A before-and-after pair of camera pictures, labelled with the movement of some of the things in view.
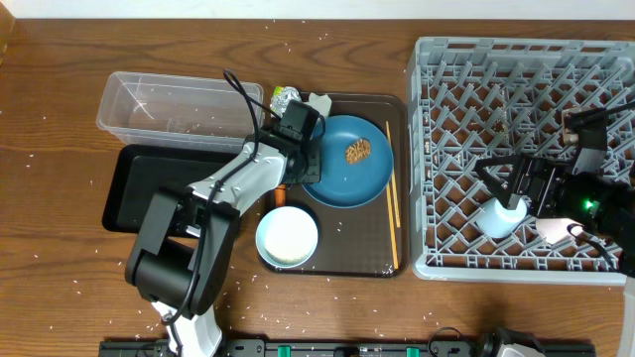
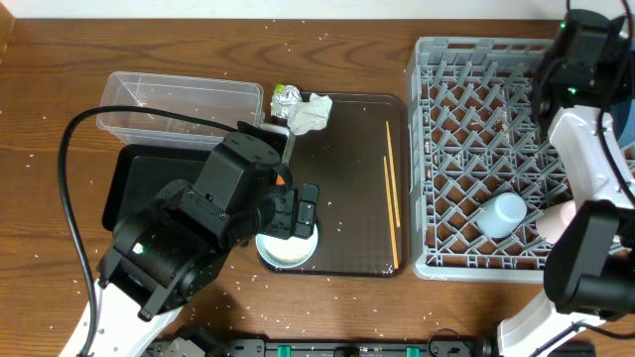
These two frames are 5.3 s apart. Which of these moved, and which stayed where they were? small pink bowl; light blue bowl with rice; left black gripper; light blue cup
Moved: left black gripper
Stayed: light blue bowl with rice; small pink bowl; light blue cup
